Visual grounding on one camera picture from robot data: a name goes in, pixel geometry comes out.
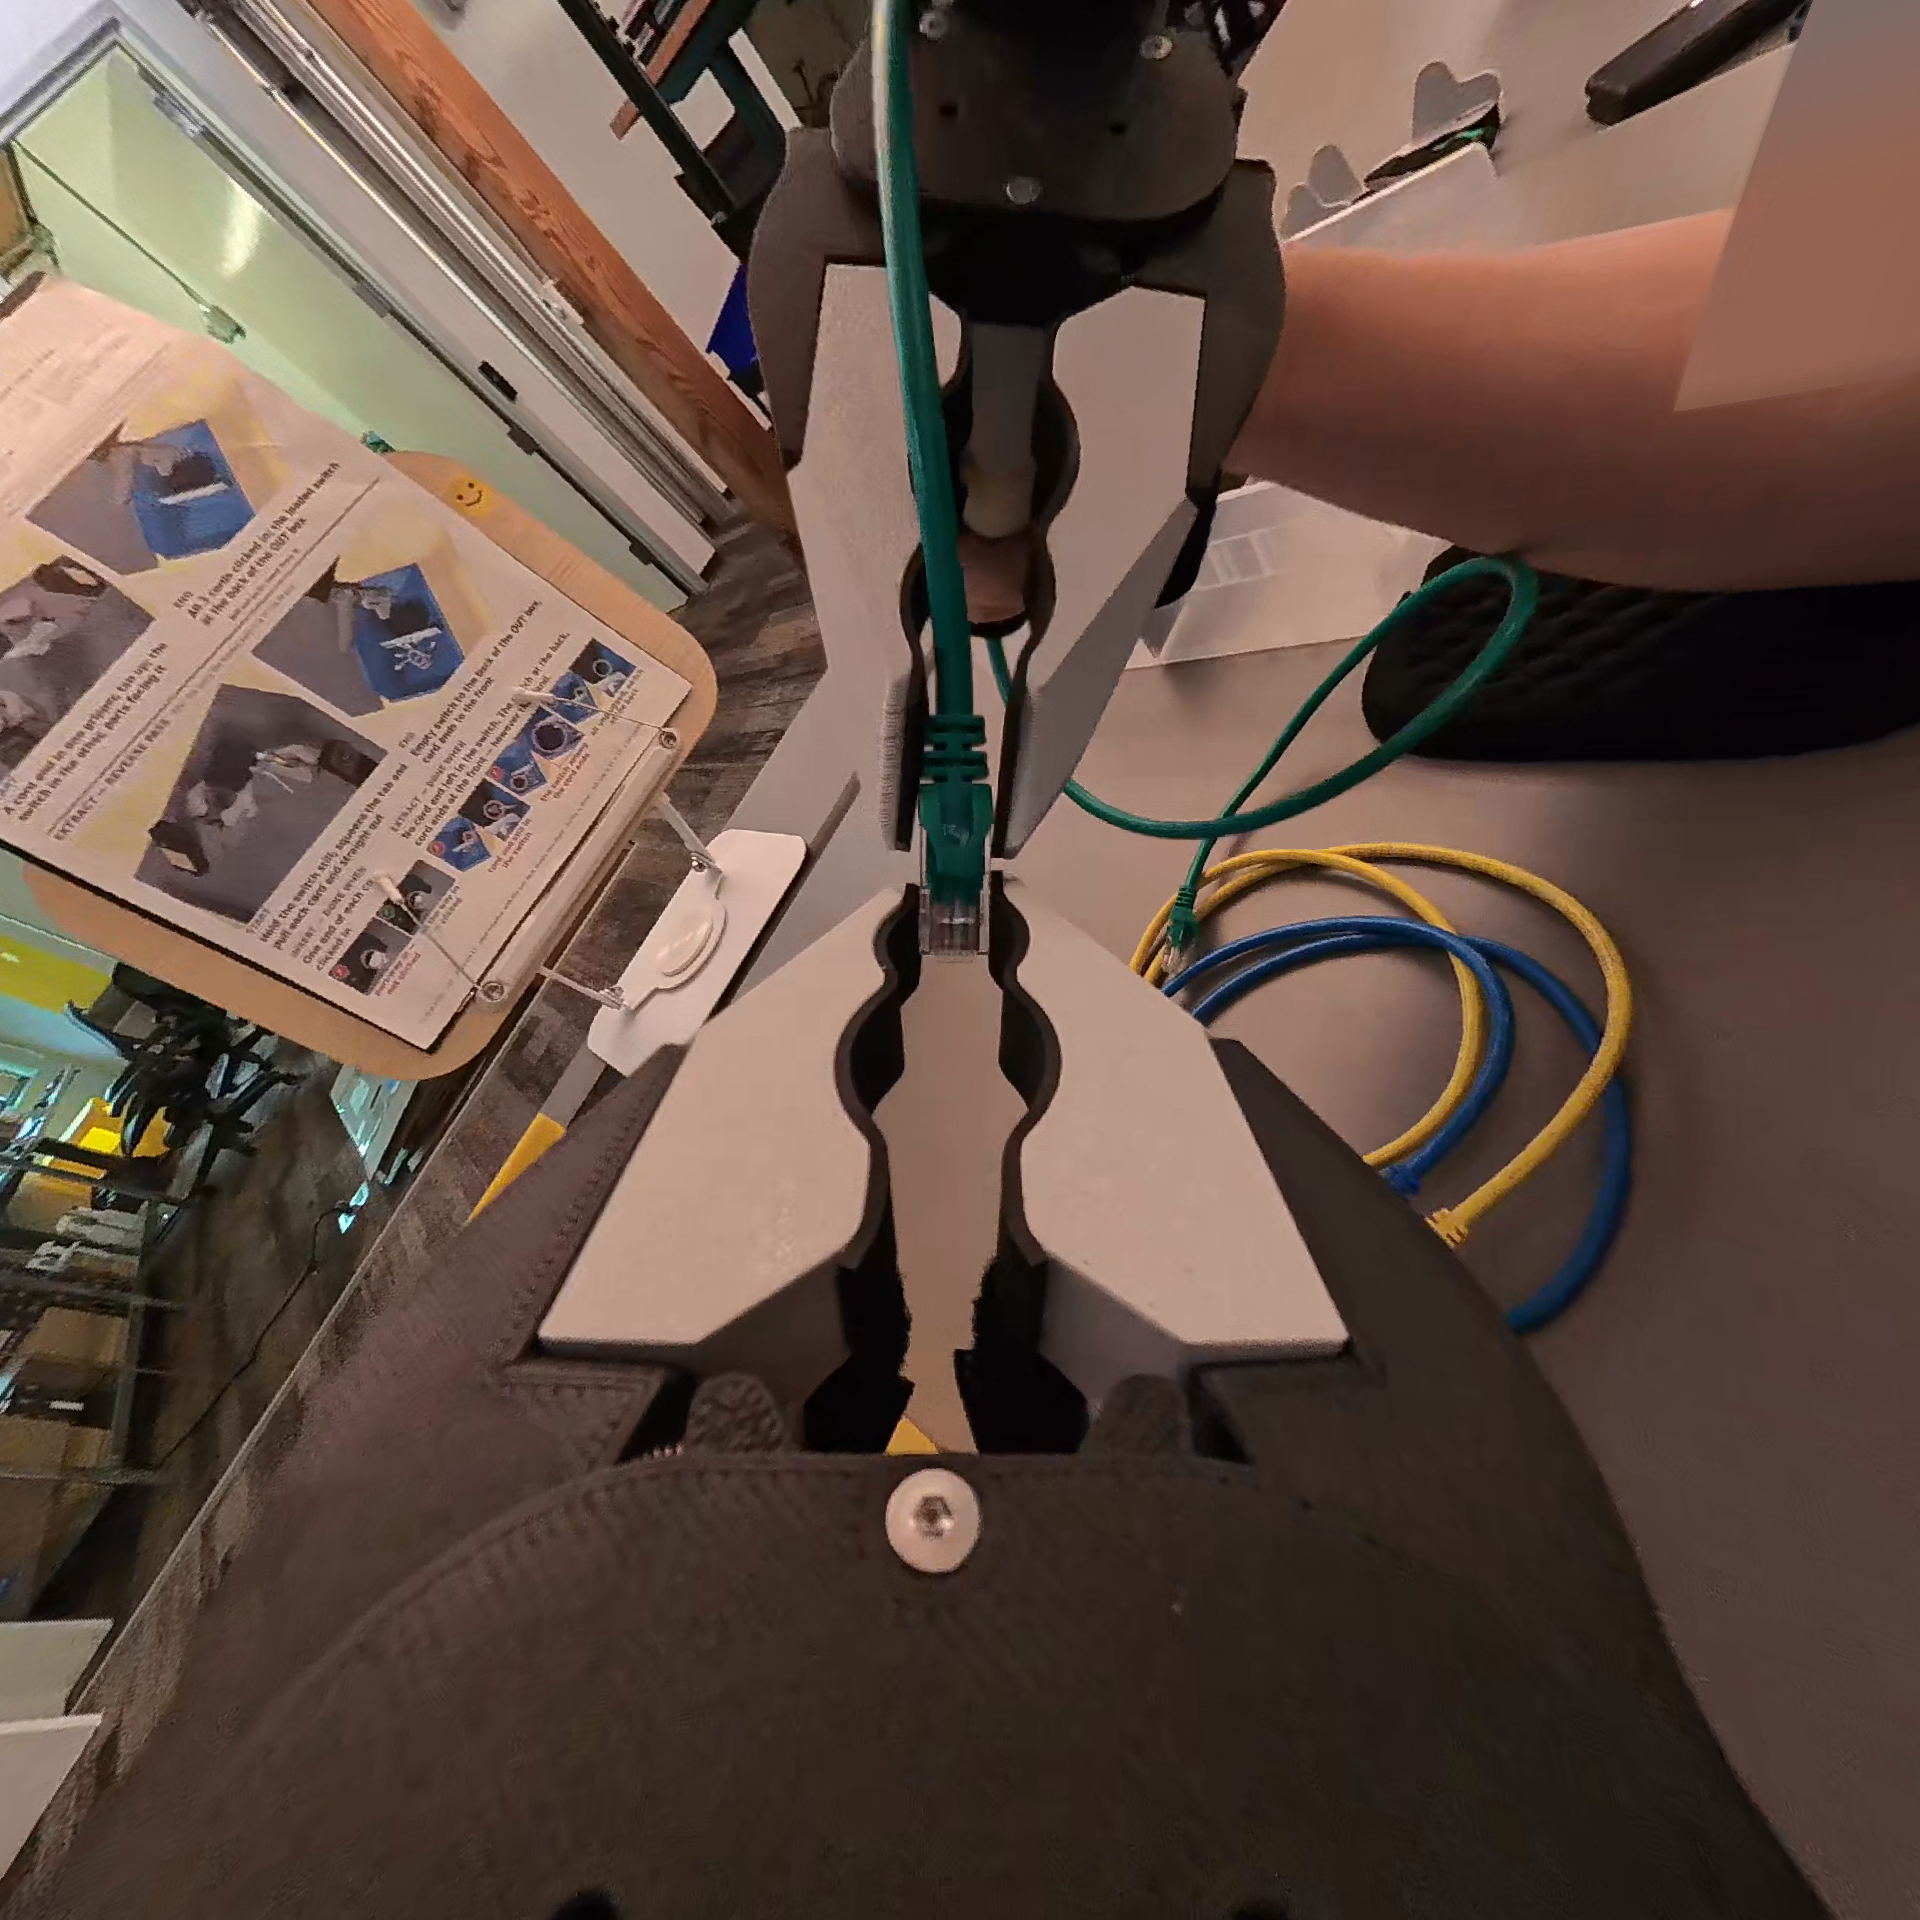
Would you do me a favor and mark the green ethernet cable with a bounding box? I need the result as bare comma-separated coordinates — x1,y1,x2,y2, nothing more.
874,0,1545,958

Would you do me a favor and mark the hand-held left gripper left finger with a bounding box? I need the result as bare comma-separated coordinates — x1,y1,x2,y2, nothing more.
535,883,915,1445

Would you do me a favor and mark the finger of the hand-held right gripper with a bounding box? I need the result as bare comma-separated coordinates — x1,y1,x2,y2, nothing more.
992,278,1215,859
808,254,963,855

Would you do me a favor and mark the clear plastic container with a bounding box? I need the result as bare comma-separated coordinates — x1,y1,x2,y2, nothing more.
1139,478,1443,669

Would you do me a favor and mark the black mesh wrist rest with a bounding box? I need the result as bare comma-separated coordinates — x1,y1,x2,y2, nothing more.
1365,546,1920,764

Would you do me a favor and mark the wooden post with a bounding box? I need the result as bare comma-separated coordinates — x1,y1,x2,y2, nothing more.
306,0,793,544

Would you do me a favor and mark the person's right hand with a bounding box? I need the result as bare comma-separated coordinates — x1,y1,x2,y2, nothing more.
961,532,1040,632

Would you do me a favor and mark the blue ethernet cable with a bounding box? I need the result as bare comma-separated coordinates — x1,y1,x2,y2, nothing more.
1161,918,1640,1337

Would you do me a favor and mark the yellow plastic bin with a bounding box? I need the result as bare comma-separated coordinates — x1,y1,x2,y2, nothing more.
469,1109,943,1459

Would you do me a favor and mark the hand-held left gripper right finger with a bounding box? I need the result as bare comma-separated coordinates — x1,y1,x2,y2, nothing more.
976,883,1347,1447

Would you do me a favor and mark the yellow ethernet cable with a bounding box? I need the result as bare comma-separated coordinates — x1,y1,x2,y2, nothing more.
1130,843,1632,1251

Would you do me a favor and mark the white stand base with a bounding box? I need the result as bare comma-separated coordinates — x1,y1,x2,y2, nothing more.
589,828,811,1070

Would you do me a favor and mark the printed instruction sheet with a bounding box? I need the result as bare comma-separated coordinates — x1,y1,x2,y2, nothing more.
0,278,696,1049

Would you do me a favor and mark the person's right forearm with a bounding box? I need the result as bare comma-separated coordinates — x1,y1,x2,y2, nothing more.
1227,211,1920,587

